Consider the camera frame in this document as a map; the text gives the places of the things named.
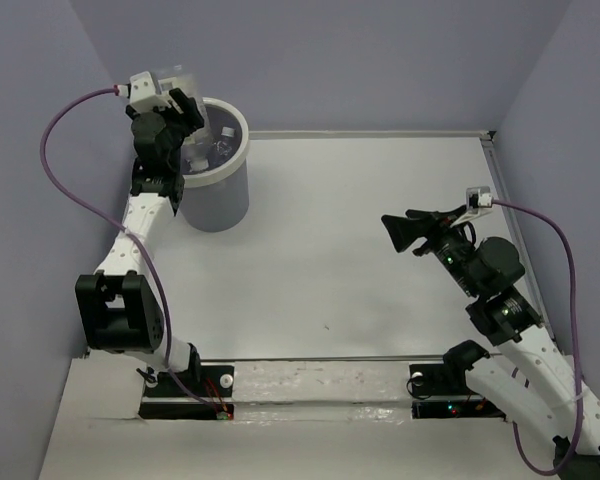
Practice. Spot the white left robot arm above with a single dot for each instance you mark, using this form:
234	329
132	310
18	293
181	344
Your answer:
123	304

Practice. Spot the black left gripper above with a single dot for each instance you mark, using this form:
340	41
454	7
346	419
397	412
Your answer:
188	107

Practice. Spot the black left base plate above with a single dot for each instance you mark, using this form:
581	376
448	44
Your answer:
209	399

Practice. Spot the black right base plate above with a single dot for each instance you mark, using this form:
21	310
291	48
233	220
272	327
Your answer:
438	394

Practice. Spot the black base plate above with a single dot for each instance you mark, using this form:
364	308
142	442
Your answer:
209	399
438	394

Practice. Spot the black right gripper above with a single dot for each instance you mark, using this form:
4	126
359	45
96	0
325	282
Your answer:
403	231

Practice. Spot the white round plastic bin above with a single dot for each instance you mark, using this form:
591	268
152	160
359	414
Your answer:
218	199

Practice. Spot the clear bottle cream label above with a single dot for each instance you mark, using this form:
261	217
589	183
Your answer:
179	85

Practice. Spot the clear crushed bottle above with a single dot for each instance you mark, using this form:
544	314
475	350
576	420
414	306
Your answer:
224	147

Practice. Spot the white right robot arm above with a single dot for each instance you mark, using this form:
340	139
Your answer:
545	393

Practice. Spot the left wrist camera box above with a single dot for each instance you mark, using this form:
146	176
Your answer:
143	93

